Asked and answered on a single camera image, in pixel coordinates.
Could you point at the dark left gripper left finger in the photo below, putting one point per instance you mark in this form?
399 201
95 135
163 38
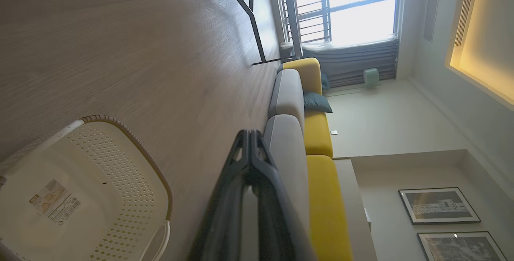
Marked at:
225 213

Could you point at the bright window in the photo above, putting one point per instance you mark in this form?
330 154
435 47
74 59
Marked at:
361 12

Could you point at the large teal throw pillow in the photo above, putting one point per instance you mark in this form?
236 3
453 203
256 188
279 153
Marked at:
317 102

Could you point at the slatted air vent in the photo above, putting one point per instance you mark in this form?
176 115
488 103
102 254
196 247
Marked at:
466 8

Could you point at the small teal throw pillow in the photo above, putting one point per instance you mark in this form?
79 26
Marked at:
325 82

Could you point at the dark window railing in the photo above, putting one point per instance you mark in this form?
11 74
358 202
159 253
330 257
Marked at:
326 8

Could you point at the grey pleated window blind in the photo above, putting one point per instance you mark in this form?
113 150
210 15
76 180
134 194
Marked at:
353 62

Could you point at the black frame table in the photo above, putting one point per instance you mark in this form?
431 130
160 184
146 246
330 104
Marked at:
291 12

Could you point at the cream plastic laundry basket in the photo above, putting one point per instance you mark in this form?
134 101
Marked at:
100 196

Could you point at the paper label sticker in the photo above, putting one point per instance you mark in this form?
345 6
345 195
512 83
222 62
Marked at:
54 201

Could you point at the black framed picture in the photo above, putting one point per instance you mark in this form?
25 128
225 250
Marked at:
461 248
439 205

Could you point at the pale green small device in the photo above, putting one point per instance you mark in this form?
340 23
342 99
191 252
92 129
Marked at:
371 77

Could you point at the beige low partition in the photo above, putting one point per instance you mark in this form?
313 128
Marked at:
357 213

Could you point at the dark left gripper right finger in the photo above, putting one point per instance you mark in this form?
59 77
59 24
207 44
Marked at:
277 221

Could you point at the grey fabric sofa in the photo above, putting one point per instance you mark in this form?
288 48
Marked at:
287 144

